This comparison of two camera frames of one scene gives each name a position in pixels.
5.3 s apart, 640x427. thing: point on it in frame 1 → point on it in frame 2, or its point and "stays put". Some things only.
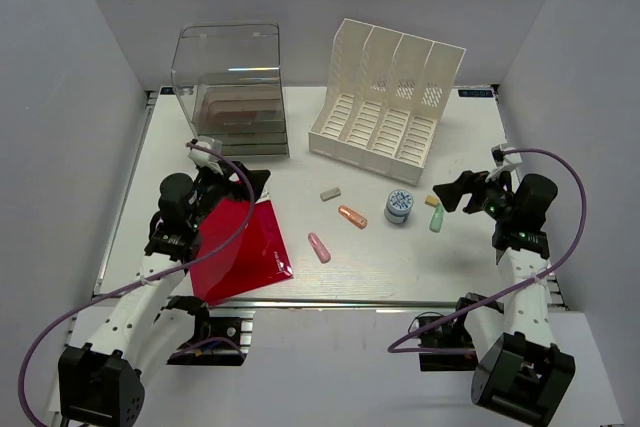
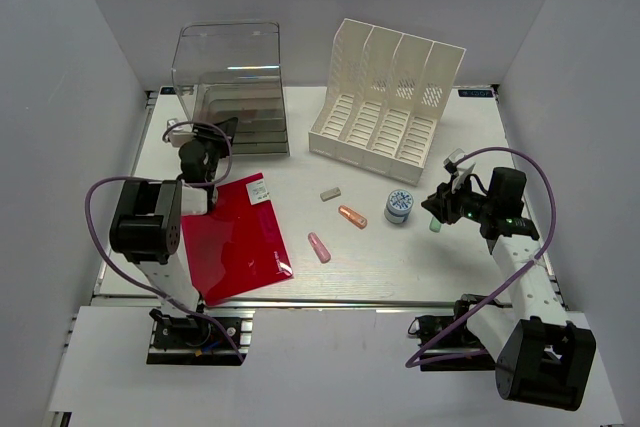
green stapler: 437,218 stays put
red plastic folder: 260,259 stays put
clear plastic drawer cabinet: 229,80 stays put
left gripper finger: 258,179 → 229,126
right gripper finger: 451,193 → 434,205
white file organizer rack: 385,93 stays put
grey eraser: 330,194 stays put
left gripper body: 211,190 → 214,139
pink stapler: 319,248 stays put
